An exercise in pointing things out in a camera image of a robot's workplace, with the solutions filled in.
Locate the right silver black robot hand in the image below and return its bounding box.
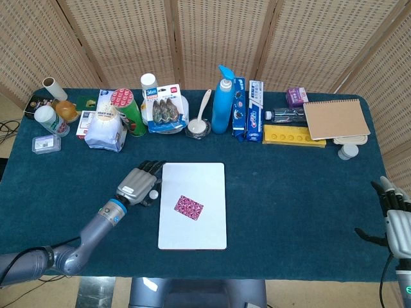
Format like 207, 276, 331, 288
354, 175, 411, 259

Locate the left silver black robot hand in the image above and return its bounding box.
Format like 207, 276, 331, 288
115, 159, 167, 208

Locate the pink patterned packet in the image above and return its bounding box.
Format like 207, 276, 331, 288
174, 194, 205, 221

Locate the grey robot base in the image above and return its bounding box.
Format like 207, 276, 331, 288
128, 277, 268, 308

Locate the white rectangular board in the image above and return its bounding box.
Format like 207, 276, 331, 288
157, 162, 228, 251

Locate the white paper bag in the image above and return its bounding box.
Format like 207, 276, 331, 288
83, 101, 128, 153

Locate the green chips can red lid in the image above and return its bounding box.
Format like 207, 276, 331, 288
109, 88, 148, 138

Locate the correction tape blister pack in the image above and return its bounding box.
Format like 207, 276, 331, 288
143, 83, 189, 134

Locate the white and red small box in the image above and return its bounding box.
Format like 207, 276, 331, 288
76, 110, 97, 140

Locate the white plastic spoon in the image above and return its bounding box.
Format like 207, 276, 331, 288
187, 89, 213, 134

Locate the small white jar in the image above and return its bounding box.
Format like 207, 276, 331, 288
337, 144, 360, 161

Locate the blue and white pouch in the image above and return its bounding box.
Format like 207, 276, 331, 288
97, 89, 114, 112

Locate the small clear plastic box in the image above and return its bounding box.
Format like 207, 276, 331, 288
31, 134, 62, 155

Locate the beige lidded container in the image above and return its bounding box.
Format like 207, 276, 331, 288
332, 134, 369, 146

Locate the amber glass jar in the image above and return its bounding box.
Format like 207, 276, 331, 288
54, 99, 80, 124

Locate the white capped clear bottle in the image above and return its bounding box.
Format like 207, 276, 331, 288
140, 73, 159, 126

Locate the white bottle with green label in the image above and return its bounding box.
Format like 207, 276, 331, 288
34, 105, 71, 138

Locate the dark blue tablecloth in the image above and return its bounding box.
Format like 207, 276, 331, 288
0, 88, 396, 283

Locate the blue pump bottle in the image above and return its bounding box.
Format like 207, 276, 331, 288
211, 65, 235, 135

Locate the blue cookie box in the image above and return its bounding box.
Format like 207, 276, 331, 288
231, 76, 247, 144

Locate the cardboard tube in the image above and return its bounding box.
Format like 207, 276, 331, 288
42, 77, 69, 101

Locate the kraft spiral notebook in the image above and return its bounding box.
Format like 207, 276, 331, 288
302, 98, 372, 141

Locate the black tin box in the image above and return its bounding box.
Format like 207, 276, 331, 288
24, 94, 58, 120

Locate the blue white toothpaste box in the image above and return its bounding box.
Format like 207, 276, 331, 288
245, 80, 265, 143

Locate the yellow ruler block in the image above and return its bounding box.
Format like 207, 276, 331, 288
262, 124, 328, 149

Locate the black tube with white cap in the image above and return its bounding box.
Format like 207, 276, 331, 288
265, 107, 308, 124

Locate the purple small box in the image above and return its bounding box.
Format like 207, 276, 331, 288
286, 87, 310, 108

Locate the woven folding screen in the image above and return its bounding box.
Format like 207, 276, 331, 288
0, 0, 411, 193

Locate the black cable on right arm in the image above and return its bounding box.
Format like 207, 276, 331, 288
378, 255, 394, 308

